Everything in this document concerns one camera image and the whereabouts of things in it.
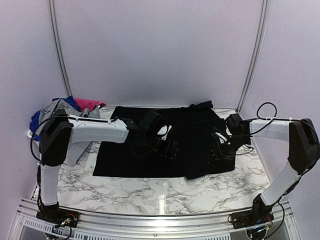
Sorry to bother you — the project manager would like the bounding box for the grey garment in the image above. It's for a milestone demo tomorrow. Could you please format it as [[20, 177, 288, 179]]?
[[39, 98, 101, 121]]

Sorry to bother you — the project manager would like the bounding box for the aluminium front frame rail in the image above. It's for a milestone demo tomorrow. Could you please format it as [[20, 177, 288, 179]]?
[[8, 198, 302, 240]]

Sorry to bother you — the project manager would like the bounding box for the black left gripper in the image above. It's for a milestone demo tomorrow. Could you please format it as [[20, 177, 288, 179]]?
[[142, 131, 183, 159]]

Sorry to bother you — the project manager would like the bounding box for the right aluminium corner post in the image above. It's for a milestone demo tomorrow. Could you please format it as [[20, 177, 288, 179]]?
[[236, 0, 269, 112]]

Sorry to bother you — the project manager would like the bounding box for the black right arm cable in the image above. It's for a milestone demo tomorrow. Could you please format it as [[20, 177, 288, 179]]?
[[229, 101, 293, 137]]

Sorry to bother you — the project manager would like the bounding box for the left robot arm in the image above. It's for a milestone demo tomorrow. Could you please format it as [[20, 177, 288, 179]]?
[[33, 109, 178, 223]]

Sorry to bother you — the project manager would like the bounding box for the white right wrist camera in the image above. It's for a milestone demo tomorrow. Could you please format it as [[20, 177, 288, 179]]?
[[213, 127, 231, 145]]

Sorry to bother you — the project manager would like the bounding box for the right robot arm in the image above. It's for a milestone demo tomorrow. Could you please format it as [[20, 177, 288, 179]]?
[[212, 114, 320, 224]]

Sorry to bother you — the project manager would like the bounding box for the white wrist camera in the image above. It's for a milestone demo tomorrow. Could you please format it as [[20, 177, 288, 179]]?
[[157, 125, 172, 141], [213, 127, 231, 145]]

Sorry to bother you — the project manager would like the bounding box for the pink garment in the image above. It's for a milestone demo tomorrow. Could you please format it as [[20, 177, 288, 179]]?
[[74, 98, 107, 112]]

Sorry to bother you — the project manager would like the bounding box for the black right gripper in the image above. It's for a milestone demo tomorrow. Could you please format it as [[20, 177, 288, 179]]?
[[206, 133, 249, 162]]

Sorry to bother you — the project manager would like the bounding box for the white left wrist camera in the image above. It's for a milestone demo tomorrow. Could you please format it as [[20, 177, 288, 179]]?
[[157, 125, 172, 141]]

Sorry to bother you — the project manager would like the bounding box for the white plastic laundry basket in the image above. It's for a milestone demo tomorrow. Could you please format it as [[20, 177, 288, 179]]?
[[26, 104, 102, 168]]

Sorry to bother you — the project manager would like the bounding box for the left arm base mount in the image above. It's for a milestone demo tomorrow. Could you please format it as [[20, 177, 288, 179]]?
[[36, 205, 80, 228]]

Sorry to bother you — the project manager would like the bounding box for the black t-shirt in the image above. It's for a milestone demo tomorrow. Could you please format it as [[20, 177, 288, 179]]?
[[92, 100, 238, 180]]

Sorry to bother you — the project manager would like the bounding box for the blue garment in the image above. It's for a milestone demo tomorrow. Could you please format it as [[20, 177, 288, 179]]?
[[29, 95, 81, 142]]

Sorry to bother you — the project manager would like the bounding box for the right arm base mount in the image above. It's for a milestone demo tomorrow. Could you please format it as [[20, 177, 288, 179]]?
[[227, 210, 274, 229]]

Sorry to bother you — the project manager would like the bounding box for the left aluminium corner post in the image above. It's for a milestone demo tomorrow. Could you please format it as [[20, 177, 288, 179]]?
[[47, 0, 73, 97]]

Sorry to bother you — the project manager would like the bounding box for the aluminium corner post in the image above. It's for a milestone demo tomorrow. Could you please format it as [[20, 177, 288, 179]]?
[[47, 0, 73, 97], [236, 0, 269, 112]]

